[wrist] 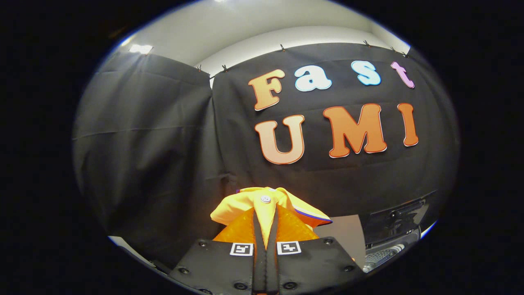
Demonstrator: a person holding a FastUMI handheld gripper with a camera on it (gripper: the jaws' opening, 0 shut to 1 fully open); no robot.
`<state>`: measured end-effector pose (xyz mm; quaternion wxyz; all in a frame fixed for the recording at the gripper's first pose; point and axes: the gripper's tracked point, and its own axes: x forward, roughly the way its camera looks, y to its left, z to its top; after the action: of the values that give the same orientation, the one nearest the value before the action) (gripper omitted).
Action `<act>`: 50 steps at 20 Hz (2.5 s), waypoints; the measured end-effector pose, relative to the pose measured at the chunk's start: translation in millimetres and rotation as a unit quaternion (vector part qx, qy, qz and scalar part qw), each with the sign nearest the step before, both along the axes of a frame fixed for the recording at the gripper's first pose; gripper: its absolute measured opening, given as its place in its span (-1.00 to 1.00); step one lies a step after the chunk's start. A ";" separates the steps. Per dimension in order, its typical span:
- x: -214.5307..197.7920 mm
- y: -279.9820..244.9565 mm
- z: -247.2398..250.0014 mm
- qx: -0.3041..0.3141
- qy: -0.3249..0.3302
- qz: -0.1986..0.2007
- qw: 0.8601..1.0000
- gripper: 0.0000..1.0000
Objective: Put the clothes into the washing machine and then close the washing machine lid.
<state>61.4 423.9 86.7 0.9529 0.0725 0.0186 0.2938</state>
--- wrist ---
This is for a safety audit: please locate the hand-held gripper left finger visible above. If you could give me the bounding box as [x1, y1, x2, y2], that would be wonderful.
[168, 207, 267, 295]

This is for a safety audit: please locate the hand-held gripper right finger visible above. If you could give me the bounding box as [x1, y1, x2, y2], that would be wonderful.
[266, 204, 365, 295]

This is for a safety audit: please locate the yellow shirt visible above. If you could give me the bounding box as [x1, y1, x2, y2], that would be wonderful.
[210, 186, 333, 250]

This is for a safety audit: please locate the dark grey washing machine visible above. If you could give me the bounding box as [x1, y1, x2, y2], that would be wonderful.
[362, 227, 423, 273]

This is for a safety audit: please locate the grey cabinet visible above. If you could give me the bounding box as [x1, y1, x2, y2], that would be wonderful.
[313, 215, 367, 270]

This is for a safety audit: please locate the black backdrop cloth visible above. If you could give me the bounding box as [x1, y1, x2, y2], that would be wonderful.
[73, 42, 461, 265]

